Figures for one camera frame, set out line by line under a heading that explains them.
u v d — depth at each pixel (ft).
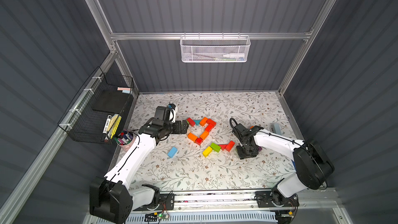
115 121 2.33
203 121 3.34
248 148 2.38
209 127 3.25
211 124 3.30
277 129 3.09
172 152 2.90
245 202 2.45
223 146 2.93
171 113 2.14
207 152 2.89
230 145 3.00
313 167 1.44
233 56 3.04
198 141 3.06
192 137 3.16
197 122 3.32
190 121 3.32
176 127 2.36
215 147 2.93
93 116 2.35
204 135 3.15
